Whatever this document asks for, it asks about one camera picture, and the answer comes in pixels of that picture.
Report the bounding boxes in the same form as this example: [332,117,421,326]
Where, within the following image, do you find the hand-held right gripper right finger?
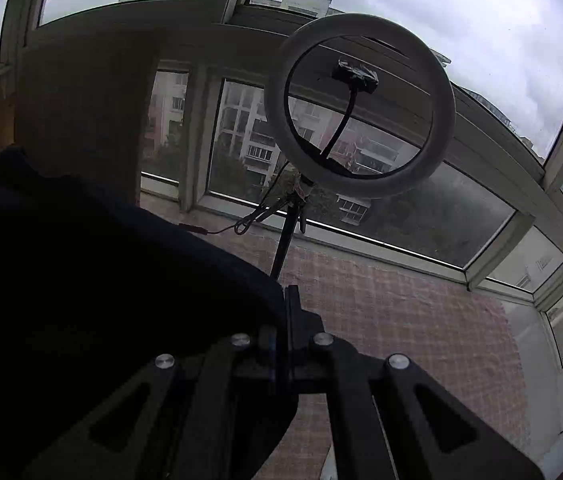
[285,285,545,480]

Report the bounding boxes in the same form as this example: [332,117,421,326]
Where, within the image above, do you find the black gooseneck phone holder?
[319,58,381,162]

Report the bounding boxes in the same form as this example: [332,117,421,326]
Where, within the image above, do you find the pink plaid blanket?
[139,191,533,480]

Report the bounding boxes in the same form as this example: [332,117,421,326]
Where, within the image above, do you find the navy blue pants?
[0,146,298,480]

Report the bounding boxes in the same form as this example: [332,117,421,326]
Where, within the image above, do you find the grey-brown wooden board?
[13,29,163,207]

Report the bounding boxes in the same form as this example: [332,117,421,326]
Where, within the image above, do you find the white window frame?
[0,0,563,371]

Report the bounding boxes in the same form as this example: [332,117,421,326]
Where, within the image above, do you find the white ring light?
[266,14,457,200]

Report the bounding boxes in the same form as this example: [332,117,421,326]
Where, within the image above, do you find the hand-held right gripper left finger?
[19,327,282,480]

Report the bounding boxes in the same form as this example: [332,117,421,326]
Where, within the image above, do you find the black ring light cable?
[178,162,307,237]

